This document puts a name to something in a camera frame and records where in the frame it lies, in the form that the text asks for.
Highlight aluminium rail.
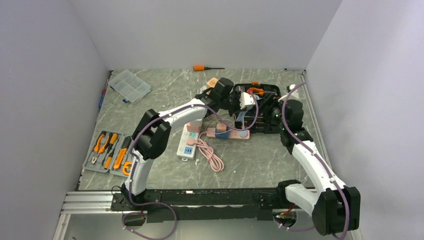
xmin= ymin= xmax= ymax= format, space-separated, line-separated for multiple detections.
xmin=62 ymin=190 xmax=300 ymax=214

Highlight blue cube adapter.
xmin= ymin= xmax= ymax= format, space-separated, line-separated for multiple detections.
xmin=214 ymin=128 xmax=230 ymax=140

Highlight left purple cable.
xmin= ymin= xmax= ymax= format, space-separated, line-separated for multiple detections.
xmin=121 ymin=92 xmax=260 ymax=240

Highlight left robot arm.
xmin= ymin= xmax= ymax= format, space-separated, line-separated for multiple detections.
xmin=121 ymin=77 xmax=234 ymax=210

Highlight pink power strip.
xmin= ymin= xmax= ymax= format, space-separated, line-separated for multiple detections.
xmin=206 ymin=128 xmax=251 ymax=141

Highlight purple cable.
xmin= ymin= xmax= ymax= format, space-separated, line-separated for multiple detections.
xmin=273 ymin=81 xmax=351 ymax=240
xmin=121 ymin=92 xmax=260 ymax=240

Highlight blue pen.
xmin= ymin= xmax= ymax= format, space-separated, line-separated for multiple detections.
xmin=98 ymin=79 xmax=109 ymax=111

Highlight thin pink charging cable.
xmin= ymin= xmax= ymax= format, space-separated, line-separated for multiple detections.
xmin=200 ymin=112 xmax=236 ymax=133

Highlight black tool case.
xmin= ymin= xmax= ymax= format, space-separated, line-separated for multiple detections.
xmin=230 ymin=82 xmax=282 ymax=134

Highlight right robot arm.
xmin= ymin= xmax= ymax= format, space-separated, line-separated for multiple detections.
xmin=273 ymin=95 xmax=361 ymax=239

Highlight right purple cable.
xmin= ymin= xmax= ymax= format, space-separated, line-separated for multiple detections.
xmin=273 ymin=81 xmax=351 ymax=240

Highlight orange pliers in black case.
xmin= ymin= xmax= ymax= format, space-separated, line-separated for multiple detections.
xmin=247 ymin=87 xmax=265 ymax=96

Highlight grey tool case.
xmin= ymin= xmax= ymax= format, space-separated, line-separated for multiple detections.
xmin=83 ymin=130 xmax=133 ymax=177

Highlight black base frame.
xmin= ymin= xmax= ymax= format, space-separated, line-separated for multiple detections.
xmin=110 ymin=188 xmax=301 ymax=224

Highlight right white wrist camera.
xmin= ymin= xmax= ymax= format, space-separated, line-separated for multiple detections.
xmin=277 ymin=84 xmax=300 ymax=103

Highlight pink cube adapter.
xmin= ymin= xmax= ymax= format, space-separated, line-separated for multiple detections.
xmin=186 ymin=122 xmax=202 ymax=134

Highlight white power strip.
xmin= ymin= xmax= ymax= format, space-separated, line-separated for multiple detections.
xmin=176 ymin=119 xmax=203 ymax=162

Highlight orange handle screwdriver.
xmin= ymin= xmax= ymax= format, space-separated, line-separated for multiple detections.
xmin=192 ymin=65 xmax=225 ymax=72

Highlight small pink charger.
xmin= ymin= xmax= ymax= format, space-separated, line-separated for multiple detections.
xmin=215 ymin=123 xmax=227 ymax=133

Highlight peach cube adapter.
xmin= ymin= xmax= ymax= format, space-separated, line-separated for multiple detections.
xmin=206 ymin=77 xmax=219 ymax=88

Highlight clear plastic screw box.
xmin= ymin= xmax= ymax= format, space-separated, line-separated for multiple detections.
xmin=108 ymin=69 xmax=151 ymax=103

